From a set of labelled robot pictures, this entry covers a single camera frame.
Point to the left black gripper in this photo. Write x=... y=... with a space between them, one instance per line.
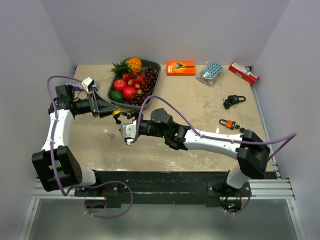
x=102 y=105

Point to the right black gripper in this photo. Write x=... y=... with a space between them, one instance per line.
x=135 y=113

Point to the yellow padlock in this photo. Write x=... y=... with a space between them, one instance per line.
x=116 y=115

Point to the small silver key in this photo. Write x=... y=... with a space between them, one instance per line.
x=111 y=135

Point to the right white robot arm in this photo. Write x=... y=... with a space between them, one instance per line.
x=247 y=148

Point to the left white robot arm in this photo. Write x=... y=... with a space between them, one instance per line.
x=55 y=165

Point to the green avocado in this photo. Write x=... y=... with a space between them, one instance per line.
x=117 y=96

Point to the red pomegranate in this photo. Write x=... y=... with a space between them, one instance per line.
x=129 y=92

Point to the red apple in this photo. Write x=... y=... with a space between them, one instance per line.
x=119 y=84

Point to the purple toothpaste box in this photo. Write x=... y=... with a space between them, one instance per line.
x=78 y=87

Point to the small red cherries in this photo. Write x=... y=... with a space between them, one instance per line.
x=137 y=81

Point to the purple grape bunch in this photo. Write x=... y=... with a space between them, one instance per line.
x=151 y=76

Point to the toy pineapple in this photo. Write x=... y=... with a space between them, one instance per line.
x=132 y=66

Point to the dark grey fruit tray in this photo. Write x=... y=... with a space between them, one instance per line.
x=126 y=104

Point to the orange razor box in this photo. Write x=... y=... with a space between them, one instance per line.
x=180 y=68

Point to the blue patterned sponge pack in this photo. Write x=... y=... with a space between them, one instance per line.
x=210 y=72

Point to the orange padlock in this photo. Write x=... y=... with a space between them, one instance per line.
x=232 y=125

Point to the black padlock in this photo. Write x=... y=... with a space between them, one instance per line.
x=231 y=101

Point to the red box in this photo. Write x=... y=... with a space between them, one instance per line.
x=243 y=73

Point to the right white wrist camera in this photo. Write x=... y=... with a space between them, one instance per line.
x=129 y=132

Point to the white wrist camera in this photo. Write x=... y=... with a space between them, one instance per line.
x=87 y=84
x=129 y=132

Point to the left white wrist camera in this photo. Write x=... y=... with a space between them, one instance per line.
x=87 y=84

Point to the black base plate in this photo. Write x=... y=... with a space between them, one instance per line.
x=207 y=188

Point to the aluminium frame rail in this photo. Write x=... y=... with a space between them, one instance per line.
x=269 y=213

